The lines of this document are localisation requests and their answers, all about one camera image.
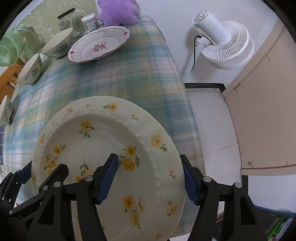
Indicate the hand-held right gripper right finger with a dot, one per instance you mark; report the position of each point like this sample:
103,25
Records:
190,183

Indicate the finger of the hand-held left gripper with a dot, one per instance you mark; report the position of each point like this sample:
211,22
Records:
24,173
61,172

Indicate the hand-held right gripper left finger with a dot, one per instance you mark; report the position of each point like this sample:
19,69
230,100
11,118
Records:
108,179

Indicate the cream plate with yellow flowers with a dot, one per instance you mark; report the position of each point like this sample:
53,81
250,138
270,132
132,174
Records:
104,139

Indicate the white plate with red pattern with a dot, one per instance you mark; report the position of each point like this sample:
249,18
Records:
85,49

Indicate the dark container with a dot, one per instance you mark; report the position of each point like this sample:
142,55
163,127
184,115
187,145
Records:
275,224

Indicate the black door sill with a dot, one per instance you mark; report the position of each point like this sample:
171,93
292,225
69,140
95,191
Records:
203,85

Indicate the plaid tablecloth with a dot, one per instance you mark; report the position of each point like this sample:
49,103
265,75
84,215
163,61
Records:
127,78

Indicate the beige door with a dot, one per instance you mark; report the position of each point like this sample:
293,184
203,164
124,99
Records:
266,104

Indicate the green desk fan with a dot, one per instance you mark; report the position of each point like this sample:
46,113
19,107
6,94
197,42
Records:
8,53

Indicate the small glass jar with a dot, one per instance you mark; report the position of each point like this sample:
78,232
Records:
79,25

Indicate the cotton swab container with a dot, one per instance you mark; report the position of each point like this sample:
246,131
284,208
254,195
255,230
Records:
89,23

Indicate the glass jar with black lid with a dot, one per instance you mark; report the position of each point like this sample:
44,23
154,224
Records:
66,19

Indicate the white standing fan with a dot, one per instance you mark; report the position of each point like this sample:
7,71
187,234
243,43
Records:
215,27

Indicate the purple plush toy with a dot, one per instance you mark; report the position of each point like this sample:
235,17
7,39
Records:
118,11

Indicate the green patterned wall cloth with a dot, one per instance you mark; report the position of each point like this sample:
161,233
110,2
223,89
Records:
46,14

